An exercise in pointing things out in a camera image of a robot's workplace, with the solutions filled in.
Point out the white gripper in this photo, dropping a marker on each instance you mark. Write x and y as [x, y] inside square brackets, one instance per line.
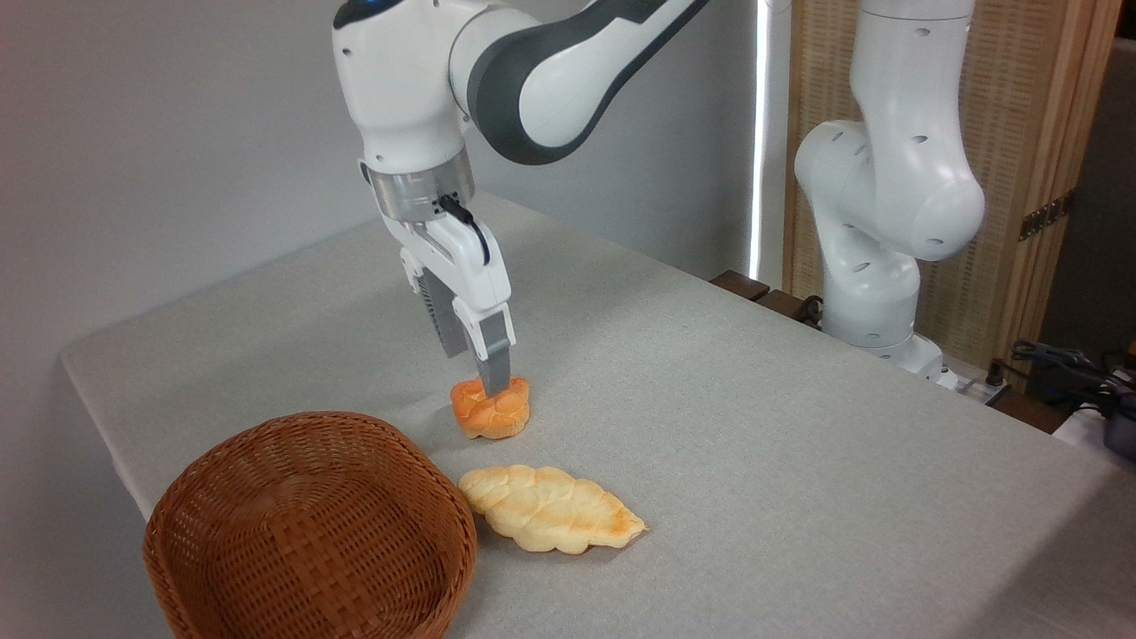
[470, 266]

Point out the small round orange bread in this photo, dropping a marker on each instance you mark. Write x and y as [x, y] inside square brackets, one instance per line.
[493, 411]

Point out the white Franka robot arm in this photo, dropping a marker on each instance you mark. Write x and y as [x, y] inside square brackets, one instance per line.
[887, 177]

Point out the long braided pale bread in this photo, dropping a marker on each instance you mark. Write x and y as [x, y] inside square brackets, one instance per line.
[550, 508]

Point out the brown wicker basket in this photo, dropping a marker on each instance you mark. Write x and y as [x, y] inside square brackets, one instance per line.
[311, 532]

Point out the grey tablecloth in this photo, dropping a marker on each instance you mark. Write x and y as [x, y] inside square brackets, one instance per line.
[754, 444]

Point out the dark brown wooden block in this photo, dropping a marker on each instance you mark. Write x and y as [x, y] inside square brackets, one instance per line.
[785, 304]

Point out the white power strip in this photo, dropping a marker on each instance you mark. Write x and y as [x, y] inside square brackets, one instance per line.
[972, 387]

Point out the dark metal screen hinge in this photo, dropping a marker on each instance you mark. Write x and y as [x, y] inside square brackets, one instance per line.
[1047, 215]

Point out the wooden folding screen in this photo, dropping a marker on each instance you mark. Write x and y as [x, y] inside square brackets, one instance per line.
[1021, 115]

